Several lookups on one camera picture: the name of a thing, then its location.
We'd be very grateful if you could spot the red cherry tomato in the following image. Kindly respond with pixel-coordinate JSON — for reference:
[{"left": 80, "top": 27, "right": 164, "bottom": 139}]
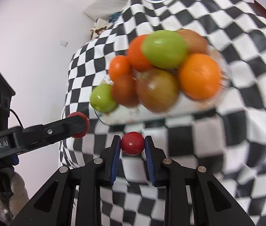
[
  {"left": 120, "top": 132, "right": 145, "bottom": 156},
  {"left": 67, "top": 112, "right": 90, "bottom": 139}
]

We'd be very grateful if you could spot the small green apple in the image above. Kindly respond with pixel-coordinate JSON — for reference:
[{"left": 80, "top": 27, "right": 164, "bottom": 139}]
[{"left": 90, "top": 84, "right": 118, "bottom": 113}]

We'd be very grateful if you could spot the red-brown apple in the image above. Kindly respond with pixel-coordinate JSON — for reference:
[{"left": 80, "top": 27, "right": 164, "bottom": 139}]
[{"left": 136, "top": 68, "right": 180, "bottom": 113}]

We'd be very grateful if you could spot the dark orange mandarin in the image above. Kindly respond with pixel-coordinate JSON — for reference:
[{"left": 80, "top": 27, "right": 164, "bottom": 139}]
[{"left": 112, "top": 75, "right": 139, "bottom": 108}]

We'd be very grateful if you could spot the large orange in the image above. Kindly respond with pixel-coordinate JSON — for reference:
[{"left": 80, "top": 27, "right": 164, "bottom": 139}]
[{"left": 177, "top": 53, "right": 221, "bottom": 101}]

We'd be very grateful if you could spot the small orange mandarin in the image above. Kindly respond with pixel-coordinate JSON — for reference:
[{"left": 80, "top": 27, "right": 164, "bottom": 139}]
[{"left": 109, "top": 55, "right": 132, "bottom": 82}]

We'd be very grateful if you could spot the large green apple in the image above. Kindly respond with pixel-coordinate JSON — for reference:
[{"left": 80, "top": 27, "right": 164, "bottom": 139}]
[{"left": 141, "top": 30, "right": 188, "bottom": 70}]

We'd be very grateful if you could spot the left hand holding gripper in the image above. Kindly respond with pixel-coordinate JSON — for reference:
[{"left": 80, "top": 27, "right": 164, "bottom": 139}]
[{"left": 0, "top": 167, "right": 29, "bottom": 225}]

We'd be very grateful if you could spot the floral ceramic plate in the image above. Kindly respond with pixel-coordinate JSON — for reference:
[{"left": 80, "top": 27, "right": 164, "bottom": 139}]
[{"left": 92, "top": 45, "right": 232, "bottom": 125}]

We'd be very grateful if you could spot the black white checkered cloth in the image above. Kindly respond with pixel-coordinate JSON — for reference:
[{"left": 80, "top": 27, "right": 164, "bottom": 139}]
[{"left": 59, "top": 0, "right": 266, "bottom": 225}]

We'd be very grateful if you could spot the orange on plate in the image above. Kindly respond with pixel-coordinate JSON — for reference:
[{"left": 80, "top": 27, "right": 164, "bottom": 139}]
[{"left": 127, "top": 35, "right": 153, "bottom": 73}]

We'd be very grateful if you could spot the brownish apple on plate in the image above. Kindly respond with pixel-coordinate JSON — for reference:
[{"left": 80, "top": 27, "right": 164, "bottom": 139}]
[{"left": 176, "top": 29, "right": 208, "bottom": 54}]

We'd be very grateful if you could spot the bear print pillow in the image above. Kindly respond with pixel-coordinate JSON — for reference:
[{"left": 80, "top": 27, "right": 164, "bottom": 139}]
[{"left": 90, "top": 18, "right": 112, "bottom": 39}]

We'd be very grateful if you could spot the black cable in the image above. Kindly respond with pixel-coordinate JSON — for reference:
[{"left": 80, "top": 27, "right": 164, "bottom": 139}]
[{"left": 8, "top": 108, "right": 25, "bottom": 130}]

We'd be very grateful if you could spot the wall socket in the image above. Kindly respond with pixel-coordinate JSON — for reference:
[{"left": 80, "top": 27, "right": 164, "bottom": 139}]
[{"left": 61, "top": 41, "right": 68, "bottom": 47}]

